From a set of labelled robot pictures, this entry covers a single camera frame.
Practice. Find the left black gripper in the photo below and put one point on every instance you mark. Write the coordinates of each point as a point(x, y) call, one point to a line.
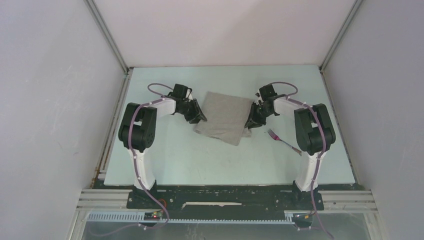
point(195, 118)

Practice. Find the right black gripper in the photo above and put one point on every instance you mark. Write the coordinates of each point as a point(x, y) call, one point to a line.
point(251, 123)

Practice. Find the grey cloth napkin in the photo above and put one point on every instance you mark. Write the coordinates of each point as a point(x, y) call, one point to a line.
point(226, 118)

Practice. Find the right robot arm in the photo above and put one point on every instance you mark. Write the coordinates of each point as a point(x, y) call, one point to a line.
point(314, 131)

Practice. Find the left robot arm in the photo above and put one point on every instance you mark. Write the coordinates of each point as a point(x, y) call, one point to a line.
point(137, 129)

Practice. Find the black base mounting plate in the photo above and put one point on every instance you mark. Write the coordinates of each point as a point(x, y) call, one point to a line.
point(225, 202)

